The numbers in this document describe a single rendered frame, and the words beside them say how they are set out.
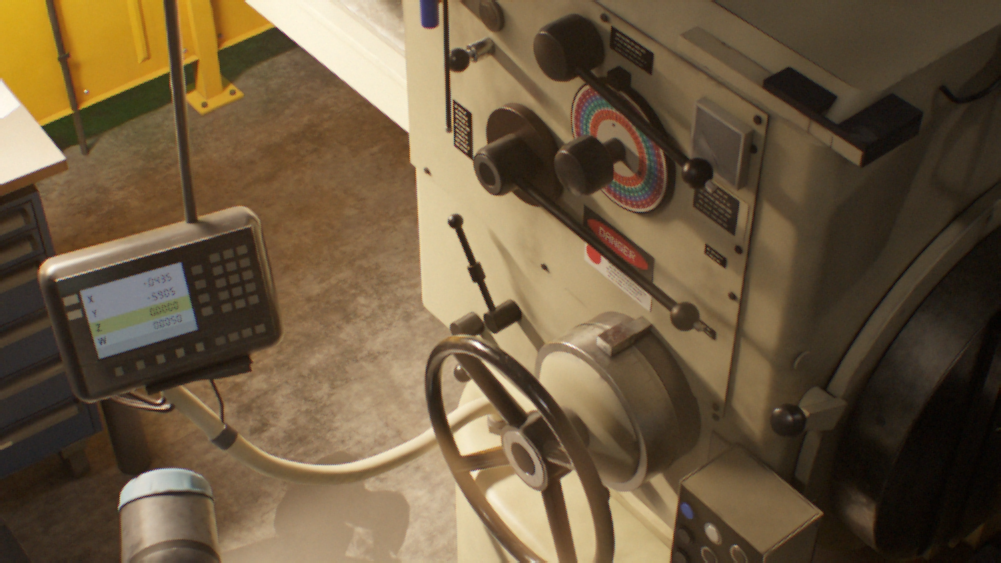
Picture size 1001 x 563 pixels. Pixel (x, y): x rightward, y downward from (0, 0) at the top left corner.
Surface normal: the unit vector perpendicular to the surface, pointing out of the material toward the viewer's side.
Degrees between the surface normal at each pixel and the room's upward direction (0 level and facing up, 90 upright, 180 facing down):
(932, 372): 51
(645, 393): 37
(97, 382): 70
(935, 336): 43
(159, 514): 3
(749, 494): 0
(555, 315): 90
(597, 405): 63
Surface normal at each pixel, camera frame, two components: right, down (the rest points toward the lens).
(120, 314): 0.39, 0.35
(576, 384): -0.71, -0.01
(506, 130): -0.77, 0.44
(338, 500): 0.00, -0.73
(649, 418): 0.52, 0.04
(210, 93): 0.63, 0.54
